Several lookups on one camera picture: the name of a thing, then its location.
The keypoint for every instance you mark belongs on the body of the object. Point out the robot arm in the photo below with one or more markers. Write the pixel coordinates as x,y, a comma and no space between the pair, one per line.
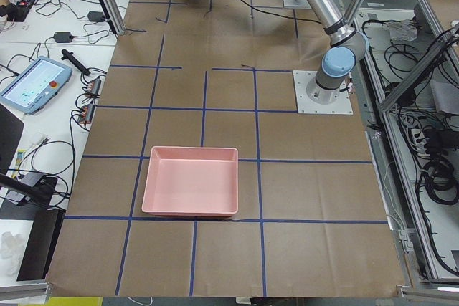
348,46

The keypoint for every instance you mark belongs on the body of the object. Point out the pink plastic bin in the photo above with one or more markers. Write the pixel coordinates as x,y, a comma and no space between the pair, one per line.
192,181

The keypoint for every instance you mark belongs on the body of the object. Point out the black power adapter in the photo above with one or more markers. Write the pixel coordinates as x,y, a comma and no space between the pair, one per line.
95,16
63,37

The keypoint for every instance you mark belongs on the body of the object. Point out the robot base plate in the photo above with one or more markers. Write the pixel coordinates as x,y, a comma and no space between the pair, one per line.
296,4
311,99

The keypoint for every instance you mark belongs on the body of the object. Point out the black camera stand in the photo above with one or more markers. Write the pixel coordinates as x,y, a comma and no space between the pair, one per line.
38,187

